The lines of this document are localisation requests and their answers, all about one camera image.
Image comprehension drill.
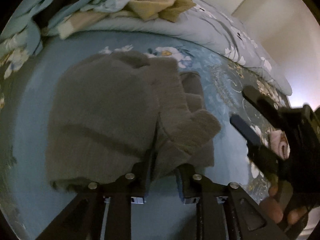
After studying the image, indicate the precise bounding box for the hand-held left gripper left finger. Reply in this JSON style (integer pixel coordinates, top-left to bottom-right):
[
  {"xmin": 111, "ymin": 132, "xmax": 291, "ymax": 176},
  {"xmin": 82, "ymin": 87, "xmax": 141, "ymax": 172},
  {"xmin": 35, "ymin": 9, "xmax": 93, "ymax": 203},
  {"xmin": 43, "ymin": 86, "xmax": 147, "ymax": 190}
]
[{"xmin": 35, "ymin": 150, "xmax": 157, "ymax": 240}]

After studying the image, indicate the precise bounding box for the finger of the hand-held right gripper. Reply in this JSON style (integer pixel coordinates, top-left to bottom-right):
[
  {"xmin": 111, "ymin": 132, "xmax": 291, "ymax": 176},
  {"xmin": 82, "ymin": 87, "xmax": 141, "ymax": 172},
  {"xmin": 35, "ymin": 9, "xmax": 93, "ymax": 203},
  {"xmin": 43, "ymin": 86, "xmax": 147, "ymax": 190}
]
[
  {"xmin": 242, "ymin": 85, "xmax": 285, "ymax": 130},
  {"xmin": 229, "ymin": 114, "xmax": 283, "ymax": 180}
]

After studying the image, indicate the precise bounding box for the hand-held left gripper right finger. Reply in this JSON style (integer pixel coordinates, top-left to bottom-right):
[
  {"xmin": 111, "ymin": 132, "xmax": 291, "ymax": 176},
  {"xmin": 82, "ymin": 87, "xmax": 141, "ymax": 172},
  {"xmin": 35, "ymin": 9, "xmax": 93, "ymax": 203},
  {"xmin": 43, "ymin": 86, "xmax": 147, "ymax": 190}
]
[{"xmin": 175, "ymin": 164, "xmax": 298, "ymax": 240}]

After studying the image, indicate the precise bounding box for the grey knit sweater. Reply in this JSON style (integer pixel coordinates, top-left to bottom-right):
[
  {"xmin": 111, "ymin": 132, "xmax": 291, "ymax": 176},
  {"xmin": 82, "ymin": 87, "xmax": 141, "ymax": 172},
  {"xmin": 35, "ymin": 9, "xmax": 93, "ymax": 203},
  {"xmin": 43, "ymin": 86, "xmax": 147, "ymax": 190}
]
[{"xmin": 46, "ymin": 50, "xmax": 222, "ymax": 192}]

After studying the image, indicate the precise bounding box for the person's right hand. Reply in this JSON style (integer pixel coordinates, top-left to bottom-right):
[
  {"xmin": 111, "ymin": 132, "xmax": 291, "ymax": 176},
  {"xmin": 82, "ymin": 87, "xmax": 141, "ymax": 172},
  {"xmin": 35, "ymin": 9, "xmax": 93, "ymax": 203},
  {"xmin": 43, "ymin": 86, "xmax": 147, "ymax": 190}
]
[{"xmin": 259, "ymin": 183, "xmax": 310, "ymax": 227}]

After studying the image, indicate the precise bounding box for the pink folded garment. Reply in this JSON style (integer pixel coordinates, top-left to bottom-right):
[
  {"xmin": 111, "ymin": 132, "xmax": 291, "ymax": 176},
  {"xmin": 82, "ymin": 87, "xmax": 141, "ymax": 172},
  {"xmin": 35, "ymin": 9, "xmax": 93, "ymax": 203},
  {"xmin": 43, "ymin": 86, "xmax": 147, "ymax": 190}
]
[{"xmin": 269, "ymin": 129, "xmax": 290, "ymax": 159}]

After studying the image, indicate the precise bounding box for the light blue floral quilt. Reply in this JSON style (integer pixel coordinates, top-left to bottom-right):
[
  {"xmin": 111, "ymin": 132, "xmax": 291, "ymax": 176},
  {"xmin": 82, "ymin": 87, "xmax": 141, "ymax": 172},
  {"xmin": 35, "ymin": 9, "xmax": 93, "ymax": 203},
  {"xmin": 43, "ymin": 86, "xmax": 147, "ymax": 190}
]
[{"xmin": 72, "ymin": 0, "xmax": 293, "ymax": 95}]

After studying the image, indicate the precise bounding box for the olive brown cloth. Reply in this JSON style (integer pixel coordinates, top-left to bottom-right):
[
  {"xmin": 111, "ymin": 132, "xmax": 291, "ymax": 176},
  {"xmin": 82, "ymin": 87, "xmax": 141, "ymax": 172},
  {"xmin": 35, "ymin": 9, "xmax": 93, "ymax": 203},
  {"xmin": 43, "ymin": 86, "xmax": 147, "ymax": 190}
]
[{"xmin": 160, "ymin": 0, "xmax": 197, "ymax": 23}]

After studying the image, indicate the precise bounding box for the tan fleece cloth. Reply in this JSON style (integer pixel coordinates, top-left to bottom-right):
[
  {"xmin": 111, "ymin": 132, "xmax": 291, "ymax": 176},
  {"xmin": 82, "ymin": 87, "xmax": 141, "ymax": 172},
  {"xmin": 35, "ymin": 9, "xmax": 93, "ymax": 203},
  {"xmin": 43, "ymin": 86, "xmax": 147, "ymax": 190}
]
[{"xmin": 127, "ymin": 0, "xmax": 179, "ymax": 20}]

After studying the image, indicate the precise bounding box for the beige patchwork cloth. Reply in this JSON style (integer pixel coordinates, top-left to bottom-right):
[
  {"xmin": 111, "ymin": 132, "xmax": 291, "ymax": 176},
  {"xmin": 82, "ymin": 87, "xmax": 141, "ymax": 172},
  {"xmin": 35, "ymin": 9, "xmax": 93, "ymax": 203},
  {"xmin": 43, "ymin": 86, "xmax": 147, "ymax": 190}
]
[{"xmin": 41, "ymin": 11, "xmax": 118, "ymax": 39}]

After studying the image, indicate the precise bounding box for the blue garment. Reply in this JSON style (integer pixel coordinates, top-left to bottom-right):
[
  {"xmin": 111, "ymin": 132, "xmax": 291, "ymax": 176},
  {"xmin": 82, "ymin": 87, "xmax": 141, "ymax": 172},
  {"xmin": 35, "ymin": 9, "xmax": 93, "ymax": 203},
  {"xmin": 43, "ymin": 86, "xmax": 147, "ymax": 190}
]
[{"xmin": 0, "ymin": 0, "xmax": 67, "ymax": 55}]

